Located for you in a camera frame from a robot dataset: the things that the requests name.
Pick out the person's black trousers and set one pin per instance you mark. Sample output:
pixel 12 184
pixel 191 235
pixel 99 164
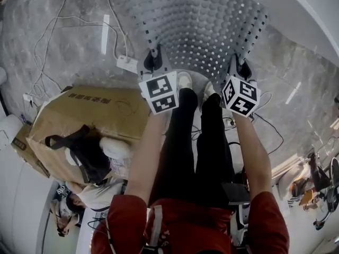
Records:
pixel 185 155

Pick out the person's right white shoe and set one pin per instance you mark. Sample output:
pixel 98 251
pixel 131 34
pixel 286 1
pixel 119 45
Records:
pixel 209 90

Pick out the person's right forearm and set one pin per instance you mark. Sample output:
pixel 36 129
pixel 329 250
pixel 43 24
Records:
pixel 254 155

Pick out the large cardboard box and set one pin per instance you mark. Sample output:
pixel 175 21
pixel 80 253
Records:
pixel 92 110

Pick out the white plush item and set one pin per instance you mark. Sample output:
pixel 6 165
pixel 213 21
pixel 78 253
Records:
pixel 115 147

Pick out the small cardboard box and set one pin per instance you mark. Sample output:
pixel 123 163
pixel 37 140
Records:
pixel 23 147

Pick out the person's white shoe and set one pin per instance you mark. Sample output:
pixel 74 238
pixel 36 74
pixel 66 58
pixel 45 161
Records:
pixel 209 90
pixel 184 80

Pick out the person's left white shoe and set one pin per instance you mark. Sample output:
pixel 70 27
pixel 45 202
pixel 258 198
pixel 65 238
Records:
pixel 184 80

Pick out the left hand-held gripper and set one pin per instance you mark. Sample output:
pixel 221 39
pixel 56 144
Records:
pixel 159 89

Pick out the black belt pack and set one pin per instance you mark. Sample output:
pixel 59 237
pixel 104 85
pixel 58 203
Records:
pixel 235 193

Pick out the person's left forearm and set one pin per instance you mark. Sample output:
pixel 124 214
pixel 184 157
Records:
pixel 148 152

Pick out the person's red shirt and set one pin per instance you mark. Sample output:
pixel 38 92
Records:
pixel 190 229

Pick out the white bathtub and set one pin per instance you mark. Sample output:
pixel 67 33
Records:
pixel 315 14

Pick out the white power strip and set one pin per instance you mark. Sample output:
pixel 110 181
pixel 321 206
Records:
pixel 127 63

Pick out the white plug adapter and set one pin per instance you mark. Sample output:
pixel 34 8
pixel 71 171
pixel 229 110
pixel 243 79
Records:
pixel 27 97

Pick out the black bag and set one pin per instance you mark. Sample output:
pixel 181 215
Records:
pixel 90 155

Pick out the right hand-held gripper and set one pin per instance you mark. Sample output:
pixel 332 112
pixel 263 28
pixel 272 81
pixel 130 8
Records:
pixel 238 96

